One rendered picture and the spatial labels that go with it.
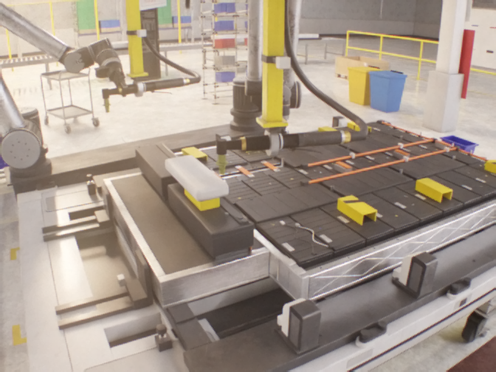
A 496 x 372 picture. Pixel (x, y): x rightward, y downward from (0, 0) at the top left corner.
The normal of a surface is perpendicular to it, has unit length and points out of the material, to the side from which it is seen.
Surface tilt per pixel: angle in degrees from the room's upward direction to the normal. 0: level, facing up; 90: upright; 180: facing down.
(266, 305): 0
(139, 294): 0
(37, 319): 0
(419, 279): 90
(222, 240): 90
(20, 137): 84
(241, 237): 90
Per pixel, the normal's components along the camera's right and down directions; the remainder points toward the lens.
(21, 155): 0.43, 0.36
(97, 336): 0.00, -0.91
